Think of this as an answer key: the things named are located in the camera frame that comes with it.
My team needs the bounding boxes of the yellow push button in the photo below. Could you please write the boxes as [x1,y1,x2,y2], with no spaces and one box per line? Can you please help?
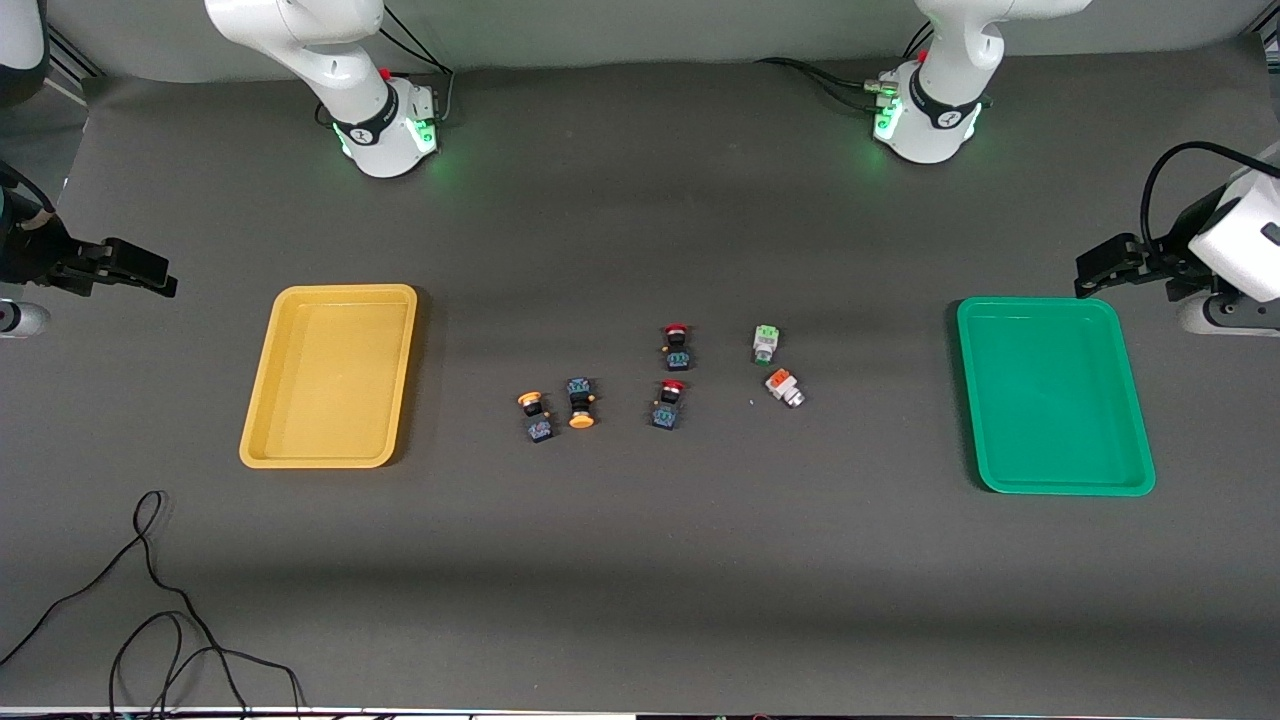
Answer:
[517,391,557,445]
[563,376,598,431]

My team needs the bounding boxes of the green plastic tray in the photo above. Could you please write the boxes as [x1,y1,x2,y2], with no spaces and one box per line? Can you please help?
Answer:
[956,296,1157,498]

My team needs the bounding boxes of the yellow plastic tray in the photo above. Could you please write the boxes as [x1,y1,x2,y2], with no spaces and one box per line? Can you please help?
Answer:
[239,284,419,470]

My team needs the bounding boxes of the dark grey table mat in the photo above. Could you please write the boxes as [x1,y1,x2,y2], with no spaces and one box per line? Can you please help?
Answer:
[0,40,1280,713]

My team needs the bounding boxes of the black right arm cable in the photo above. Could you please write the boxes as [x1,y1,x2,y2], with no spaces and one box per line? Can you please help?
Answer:
[0,160,56,229]

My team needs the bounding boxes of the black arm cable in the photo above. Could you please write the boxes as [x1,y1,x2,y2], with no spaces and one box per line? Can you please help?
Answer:
[1140,140,1263,253]
[0,160,56,229]

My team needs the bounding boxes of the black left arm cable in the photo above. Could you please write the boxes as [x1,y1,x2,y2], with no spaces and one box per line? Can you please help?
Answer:
[1140,140,1263,253]

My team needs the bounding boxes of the aluminium frame rail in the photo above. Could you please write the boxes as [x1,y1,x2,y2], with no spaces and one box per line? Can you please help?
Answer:
[45,25,106,81]

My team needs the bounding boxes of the loose black cable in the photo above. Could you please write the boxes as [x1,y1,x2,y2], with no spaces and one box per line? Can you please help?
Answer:
[0,490,306,720]

